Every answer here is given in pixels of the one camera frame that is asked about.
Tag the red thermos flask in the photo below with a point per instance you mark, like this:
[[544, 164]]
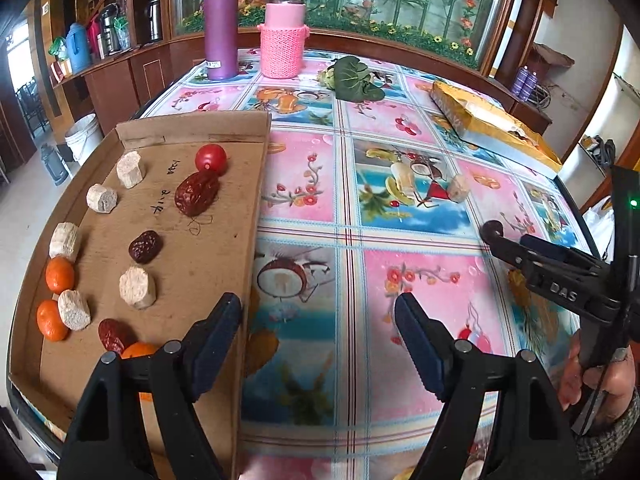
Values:
[[94, 35]]

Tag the purple spray can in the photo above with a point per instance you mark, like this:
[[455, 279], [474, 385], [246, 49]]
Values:
[[531, 84], [518, 81]]

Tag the steel thermos flask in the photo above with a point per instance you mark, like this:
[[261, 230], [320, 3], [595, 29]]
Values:
[[153, 17]]

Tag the pink knitted sleeve bottle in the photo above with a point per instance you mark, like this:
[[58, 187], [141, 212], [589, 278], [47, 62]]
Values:
[[283, 35]]

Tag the white plastic bucket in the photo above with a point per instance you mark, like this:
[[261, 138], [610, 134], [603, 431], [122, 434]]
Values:
[[85, 135]]

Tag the white plastic bag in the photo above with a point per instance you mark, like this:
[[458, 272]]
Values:
[[597, 220]]

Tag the painted bamboo glass screen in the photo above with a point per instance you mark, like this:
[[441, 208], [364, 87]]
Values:
[[400, 0]]

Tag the person's right hand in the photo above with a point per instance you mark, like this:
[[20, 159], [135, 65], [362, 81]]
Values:
[[619, 385]]

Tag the blue thermos jug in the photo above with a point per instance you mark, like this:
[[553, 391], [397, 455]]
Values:
[[77, 47]]

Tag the small orange tangerine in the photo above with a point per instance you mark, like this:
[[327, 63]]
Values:
[[51, 320], [60, 275], [140, 351]]

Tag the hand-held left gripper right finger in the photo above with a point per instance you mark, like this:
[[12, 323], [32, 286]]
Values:
[[421, 345]]

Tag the green artificial leaves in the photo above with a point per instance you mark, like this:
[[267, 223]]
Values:
[[357, 80]]

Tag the purple thermos bottle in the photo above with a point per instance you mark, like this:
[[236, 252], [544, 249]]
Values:
[[221, 25]]

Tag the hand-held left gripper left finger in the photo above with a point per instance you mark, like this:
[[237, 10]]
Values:
[[215, 345]]

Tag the dark chairs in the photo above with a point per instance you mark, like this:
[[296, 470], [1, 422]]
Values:
[[27, 102]]

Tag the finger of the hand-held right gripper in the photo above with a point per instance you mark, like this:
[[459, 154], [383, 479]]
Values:
[[562, 291], [565, 255]]

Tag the red box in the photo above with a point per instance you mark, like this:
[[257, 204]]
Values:
[[59, 68]]

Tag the brown cardboard tray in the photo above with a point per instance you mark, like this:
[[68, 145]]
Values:
[[200, 260]]

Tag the fruit print tablecloth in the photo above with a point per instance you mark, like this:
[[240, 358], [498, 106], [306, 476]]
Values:
[[310, 180]]

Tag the steel kettle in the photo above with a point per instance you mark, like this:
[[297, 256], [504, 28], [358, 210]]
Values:
[[109, 27]]

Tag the red cherry tomato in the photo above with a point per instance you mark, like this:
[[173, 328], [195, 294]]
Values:
[[211, 159]]

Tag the green plastic bag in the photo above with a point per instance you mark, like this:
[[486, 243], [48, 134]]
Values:
[[121, 30], [56, 49]]

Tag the pale sugarcane piece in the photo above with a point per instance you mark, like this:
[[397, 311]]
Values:
[[137, 287], [74, 310], [457, 188], [101, 198], [131, 169], [65, 241]]

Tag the small dark red date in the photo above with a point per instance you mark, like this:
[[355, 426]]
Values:
[[494, 229], [116, 336], [145, 246]]

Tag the yellow padded envelope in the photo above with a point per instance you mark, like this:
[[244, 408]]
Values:
[[492, 120]]

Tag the dark metal canister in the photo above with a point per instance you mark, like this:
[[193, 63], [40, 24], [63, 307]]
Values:
[[52, 162]]

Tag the large red date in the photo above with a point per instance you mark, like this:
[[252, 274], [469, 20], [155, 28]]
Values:
[[196, 193]]

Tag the brown cardboard box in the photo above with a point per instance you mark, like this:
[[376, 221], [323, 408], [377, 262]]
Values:
[[550, 55]]

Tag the grey knit sleeve forearm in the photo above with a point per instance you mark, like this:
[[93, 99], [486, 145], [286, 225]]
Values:
[[610, 447]]

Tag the wooden cabinet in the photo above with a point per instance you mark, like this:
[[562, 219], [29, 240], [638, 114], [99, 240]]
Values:
[[130, 80]]

